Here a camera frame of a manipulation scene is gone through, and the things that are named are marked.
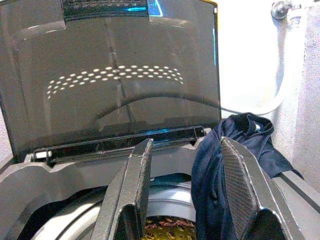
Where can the navy blue garment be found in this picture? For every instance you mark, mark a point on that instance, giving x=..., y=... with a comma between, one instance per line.
x=207, y=175

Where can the dark translucent washer lid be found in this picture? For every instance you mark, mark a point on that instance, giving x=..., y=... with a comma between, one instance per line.
x=112, y=87

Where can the yellow and maroon patterned cloth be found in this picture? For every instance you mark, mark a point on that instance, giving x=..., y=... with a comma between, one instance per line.
x=172, y=227

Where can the steel washer drum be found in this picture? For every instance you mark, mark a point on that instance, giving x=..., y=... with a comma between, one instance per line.
x=172, y=200

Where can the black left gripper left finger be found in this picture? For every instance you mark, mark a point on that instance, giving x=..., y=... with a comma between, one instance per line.
x=130, y=190

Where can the black top-load washing machine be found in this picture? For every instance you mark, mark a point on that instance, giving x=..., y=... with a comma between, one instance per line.
x=75, y=172

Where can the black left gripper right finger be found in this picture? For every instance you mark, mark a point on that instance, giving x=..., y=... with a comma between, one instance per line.
x=247, y=190

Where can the metal wall tap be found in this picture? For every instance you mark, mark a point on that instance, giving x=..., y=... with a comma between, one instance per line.
x=280, y=9

